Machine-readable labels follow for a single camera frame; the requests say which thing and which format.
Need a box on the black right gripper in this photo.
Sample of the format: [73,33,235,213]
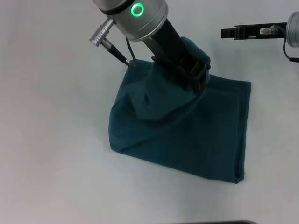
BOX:
[220,21,288,41]

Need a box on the teal t-shirt with beige letters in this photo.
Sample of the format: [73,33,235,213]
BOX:
[108,36,253,185]

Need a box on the silver straight plug with cable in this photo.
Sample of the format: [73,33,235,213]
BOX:
[282,38,299,63]

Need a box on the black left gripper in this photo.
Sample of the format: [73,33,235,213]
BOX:
[142,18,212,95]

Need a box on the silver elbow plug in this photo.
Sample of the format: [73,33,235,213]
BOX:
[260,25,280,35]

